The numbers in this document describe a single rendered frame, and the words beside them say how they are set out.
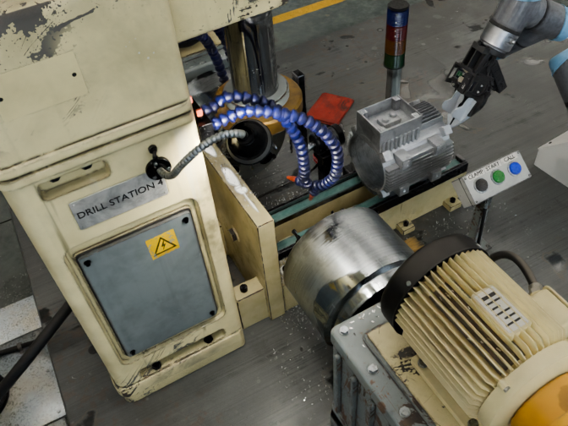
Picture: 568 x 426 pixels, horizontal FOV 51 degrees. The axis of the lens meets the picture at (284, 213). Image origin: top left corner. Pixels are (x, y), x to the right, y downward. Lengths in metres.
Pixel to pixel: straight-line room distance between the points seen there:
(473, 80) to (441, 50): 0.92
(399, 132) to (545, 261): 0.52
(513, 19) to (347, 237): 0.62
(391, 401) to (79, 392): 0.78
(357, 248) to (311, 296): 0.13
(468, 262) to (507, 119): 1.21
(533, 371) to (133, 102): 0.63
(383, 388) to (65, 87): 0.64
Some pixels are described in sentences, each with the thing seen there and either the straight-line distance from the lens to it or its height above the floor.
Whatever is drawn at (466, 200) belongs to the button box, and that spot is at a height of 1.03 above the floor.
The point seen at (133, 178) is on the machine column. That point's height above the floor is 1.41.
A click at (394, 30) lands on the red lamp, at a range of 1.74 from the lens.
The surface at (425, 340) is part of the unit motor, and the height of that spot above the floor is 1.30.
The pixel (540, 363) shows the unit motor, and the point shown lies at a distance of 0.81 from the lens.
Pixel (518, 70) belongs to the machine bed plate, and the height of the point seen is 0.80.
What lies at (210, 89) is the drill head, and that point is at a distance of 1.54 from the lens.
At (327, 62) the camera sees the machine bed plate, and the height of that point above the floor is 0.80.
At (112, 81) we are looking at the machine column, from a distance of 0.85.
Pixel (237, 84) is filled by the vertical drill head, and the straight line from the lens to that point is 1.14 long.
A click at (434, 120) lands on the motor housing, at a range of 1.51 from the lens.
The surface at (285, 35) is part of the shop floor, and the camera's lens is 4.03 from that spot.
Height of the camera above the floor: 2.03
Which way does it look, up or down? 47 degrees down
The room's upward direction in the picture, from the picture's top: 6 degrees counter-clockwise
